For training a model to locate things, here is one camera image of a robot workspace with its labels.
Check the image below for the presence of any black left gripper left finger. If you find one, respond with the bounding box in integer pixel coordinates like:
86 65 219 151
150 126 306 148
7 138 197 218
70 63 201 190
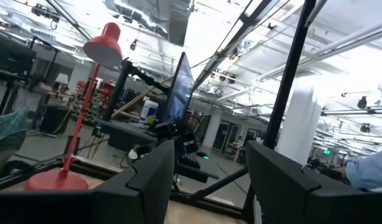
0 139 175 224

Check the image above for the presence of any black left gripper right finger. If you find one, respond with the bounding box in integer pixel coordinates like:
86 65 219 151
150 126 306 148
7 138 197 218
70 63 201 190
245 140 382 224

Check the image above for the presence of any red desk lamp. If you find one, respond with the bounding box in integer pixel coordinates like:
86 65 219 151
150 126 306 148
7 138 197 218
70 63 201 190
24 22 124 192

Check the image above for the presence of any white pillar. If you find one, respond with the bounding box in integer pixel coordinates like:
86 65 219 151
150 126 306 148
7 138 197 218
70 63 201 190
276 82 323 166

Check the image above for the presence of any backlit keyboard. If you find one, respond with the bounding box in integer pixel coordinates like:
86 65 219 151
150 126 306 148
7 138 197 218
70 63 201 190
177 151 202 170

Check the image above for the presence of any white plastic bottle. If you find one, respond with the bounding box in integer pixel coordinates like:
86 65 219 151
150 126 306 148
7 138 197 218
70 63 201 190
138 98 159 126

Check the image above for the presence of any black floor cabinet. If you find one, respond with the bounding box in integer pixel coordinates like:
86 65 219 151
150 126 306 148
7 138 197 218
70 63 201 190
40 104 70 135

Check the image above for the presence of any red storage rack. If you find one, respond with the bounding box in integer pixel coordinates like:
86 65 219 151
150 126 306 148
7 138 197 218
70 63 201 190
74 79 116 119

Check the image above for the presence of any flat desk monitor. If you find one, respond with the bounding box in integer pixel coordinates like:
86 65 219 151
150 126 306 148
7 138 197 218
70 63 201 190
162 52 195 124

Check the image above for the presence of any white shade lamp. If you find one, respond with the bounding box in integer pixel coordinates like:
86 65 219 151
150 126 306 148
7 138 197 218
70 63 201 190
54 72 70 86

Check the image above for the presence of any black background monitor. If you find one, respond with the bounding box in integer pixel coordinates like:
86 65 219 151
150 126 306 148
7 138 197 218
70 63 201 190
0 30 38 75

